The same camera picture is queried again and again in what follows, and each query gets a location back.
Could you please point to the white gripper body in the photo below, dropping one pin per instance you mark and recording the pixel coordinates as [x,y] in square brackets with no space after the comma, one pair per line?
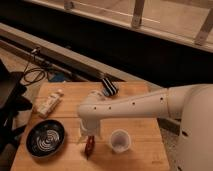
[90,127]

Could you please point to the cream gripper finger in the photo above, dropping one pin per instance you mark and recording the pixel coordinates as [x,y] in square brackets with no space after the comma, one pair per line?
[81,139]

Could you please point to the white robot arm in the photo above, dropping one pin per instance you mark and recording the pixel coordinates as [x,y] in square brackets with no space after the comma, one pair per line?
[191,104]

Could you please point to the wooden cutting board table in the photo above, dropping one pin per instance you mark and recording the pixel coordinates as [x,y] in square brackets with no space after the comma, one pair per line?
[147,152]

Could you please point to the black patterned bowl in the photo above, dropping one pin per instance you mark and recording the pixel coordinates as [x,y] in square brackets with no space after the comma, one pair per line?
[45,138]

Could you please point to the black white striped object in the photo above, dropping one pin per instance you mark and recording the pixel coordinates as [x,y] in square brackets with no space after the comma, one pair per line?
[109,89]

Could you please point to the white squeeze bottle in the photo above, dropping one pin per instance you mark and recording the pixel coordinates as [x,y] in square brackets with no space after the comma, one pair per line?
[48,106]

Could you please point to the black chair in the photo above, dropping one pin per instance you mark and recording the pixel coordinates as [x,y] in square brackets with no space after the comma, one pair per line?
[12,102]

